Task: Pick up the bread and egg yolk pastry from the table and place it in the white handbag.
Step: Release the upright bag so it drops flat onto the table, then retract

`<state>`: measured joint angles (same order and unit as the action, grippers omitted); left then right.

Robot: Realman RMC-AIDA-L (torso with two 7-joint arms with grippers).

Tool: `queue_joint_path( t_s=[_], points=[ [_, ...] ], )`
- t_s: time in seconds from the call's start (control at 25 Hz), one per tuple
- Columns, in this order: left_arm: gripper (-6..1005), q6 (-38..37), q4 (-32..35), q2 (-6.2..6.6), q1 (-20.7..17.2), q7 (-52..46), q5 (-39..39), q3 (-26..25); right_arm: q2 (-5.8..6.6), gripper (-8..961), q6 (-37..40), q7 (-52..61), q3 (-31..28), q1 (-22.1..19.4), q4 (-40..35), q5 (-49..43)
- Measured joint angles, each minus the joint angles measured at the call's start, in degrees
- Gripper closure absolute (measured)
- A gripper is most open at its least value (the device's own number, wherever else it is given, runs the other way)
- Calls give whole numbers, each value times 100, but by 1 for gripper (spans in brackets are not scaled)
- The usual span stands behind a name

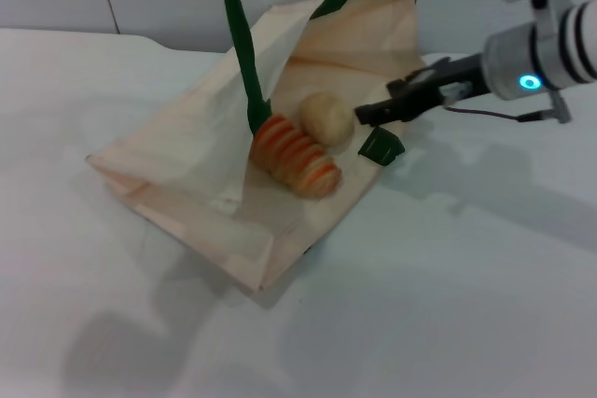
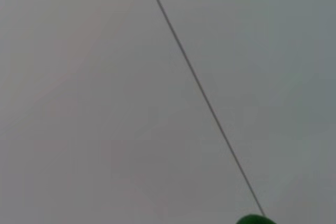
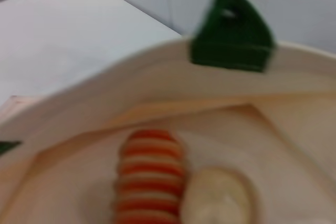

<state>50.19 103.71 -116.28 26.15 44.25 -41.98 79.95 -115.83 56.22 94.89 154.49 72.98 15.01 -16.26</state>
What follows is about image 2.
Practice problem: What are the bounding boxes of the cream tote bag green handles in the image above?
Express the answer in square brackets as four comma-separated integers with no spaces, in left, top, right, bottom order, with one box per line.
[235,214,277,224]

